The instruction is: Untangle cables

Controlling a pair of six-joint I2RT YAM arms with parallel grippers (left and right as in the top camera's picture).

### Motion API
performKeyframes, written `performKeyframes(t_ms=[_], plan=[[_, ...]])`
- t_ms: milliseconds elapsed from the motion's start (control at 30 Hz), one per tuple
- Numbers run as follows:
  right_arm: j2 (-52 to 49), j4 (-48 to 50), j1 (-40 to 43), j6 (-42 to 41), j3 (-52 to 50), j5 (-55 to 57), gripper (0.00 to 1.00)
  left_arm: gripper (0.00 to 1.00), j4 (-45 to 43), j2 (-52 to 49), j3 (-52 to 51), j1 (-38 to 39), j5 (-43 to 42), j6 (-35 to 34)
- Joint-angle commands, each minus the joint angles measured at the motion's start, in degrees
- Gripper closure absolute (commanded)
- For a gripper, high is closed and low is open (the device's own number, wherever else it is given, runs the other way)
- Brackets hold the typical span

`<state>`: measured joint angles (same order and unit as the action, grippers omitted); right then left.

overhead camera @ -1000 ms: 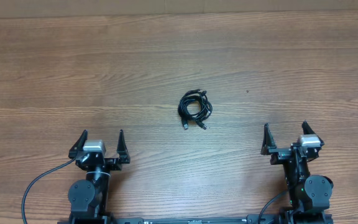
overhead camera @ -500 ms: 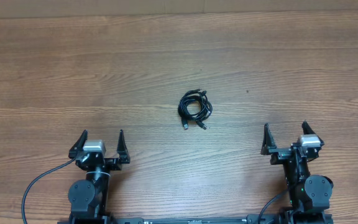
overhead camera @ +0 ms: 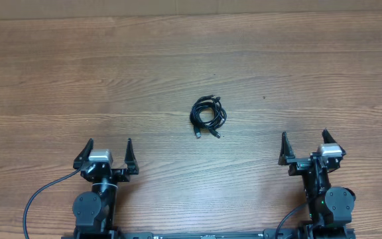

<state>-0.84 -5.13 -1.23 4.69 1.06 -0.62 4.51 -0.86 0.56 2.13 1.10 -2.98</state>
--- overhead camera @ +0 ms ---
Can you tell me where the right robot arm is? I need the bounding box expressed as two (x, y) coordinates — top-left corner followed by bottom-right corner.
(275, 129), (356, 238)

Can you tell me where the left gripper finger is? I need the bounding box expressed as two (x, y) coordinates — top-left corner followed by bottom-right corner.
(73, 138), (94, 169)
(124, 138), (139, 175)

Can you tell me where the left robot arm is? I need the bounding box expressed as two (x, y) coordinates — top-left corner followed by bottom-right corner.
(72, 139), (139, 238)

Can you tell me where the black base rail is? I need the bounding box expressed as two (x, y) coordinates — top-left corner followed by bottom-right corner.
(61, 227), (357, 239)

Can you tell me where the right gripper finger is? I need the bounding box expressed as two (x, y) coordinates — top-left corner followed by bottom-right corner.
(278, 131), (295, 165)
(322, 129), (346, 156)

